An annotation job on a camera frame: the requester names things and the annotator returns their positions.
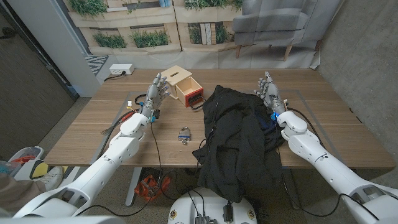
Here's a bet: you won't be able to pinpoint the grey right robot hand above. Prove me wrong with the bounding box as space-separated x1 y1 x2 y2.
254 71 287 116

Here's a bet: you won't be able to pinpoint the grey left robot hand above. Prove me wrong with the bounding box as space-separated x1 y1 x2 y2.
141 73 171 118

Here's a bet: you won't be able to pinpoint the wooden box with drawer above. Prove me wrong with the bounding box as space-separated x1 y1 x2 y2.
175 76 207 111

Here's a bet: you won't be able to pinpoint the black trousers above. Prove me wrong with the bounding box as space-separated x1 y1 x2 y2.
192 85 289 203

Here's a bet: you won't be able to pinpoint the person leg brown trousers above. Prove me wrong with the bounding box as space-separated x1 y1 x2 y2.
0 172 47 215

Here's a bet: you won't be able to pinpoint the wooden box with slot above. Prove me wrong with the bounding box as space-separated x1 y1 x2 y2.
160 65 193 100

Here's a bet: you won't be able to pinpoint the white power strip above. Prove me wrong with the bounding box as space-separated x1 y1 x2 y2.
109 63 136 76

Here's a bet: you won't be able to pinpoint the silver blue padlock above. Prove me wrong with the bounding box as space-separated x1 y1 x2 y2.
178 126 192 146

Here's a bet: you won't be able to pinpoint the orange tool bundle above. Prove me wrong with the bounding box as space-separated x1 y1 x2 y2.
134 174 172 202

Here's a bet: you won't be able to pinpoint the white table leg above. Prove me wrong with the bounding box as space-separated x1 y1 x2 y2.
124 167 143 207

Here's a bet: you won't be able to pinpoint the dark table leg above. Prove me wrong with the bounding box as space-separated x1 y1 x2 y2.
281 167 302 210

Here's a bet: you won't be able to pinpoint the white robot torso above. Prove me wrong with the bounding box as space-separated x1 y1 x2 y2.
167 187 258 224

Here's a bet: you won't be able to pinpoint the dark wood-grain door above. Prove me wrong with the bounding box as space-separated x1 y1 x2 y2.
0 4 79 162

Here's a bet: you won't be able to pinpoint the white sneaker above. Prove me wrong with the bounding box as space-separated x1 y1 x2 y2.
40 166 65 192

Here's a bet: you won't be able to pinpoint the white plastic bin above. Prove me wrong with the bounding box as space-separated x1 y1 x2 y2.
8 146 45 181

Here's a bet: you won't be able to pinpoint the clear plastic storage box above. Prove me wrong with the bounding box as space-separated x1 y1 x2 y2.
0 160 22 178

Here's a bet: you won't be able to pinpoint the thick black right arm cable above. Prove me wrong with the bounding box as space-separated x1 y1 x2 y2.
285 107 326 150

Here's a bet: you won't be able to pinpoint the black power strip cord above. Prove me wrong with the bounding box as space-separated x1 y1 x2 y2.
103 70 127 82

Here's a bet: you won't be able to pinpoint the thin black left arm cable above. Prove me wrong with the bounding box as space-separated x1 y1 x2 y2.
76 121 162 218

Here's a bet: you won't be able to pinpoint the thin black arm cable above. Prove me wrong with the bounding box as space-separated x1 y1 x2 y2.
76 121 162 218
275 124 382 222

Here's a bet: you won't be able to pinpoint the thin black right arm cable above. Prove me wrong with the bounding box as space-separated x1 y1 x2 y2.
275 124 382 222

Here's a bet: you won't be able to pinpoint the black door handle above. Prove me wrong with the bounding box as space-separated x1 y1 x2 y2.
0 27 19 40

